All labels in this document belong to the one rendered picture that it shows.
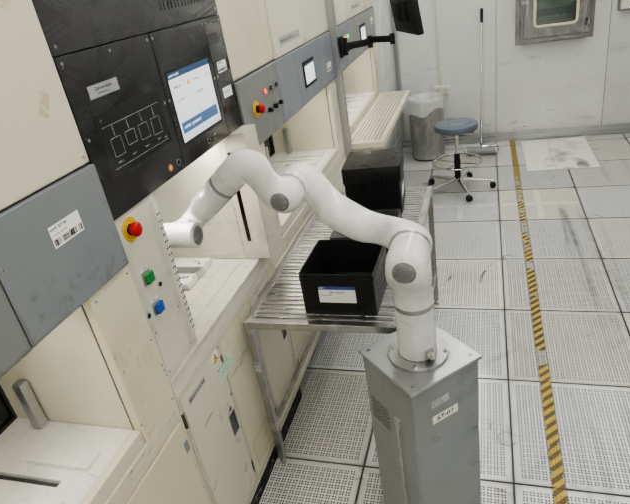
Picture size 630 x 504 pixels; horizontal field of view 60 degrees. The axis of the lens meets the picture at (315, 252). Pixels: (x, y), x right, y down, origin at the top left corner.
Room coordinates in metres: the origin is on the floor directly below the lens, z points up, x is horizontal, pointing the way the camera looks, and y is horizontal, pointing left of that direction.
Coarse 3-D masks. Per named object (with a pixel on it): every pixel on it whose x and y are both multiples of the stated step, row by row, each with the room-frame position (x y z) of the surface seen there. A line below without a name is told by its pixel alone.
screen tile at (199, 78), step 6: (198, 72) 1.89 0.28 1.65; (204, 72) 1.93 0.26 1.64; (192, 78) 1.84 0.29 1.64; (198, 78) 1.88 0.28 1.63; (204, 78) 1.92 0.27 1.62; (198, 84) 1.87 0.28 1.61; (210, 84) 1.95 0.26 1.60; (210, 90) 1.94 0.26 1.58; (198, 96) 1.85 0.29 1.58; (204, 96) 1.89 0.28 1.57; (210, 96) 1.93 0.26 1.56; (198, 102) 1.84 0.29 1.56; (204, 102) 1.88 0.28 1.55
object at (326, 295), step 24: (336, 240) 1.93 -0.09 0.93; (312, 264) 1.85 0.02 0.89; (336, 264) 1.94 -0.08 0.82; (360, 264) 1.90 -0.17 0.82; (384, 264) 1.80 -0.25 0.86; (312, 288) 1.69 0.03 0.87; (336, 288) 1.66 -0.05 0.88; (360, 288) 1.63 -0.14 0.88; (384, 288) 1.76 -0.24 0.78; (312, 312) 1.70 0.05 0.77; (336, 312) 1.66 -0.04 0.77; (360, 312) 1.63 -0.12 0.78
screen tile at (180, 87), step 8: (184, 80) 1.79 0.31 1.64; (176, 88) 1.74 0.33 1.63; (184, 88) 1.78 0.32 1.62; (192, 88) 1.83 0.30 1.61; (176, 96) 1.72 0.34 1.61; (192, 96) 1.81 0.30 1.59; (184, 104) 1.76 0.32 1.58; (192, 104) 1.80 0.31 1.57; (184, 112) 1.74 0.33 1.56; (192, 112) 1.79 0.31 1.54
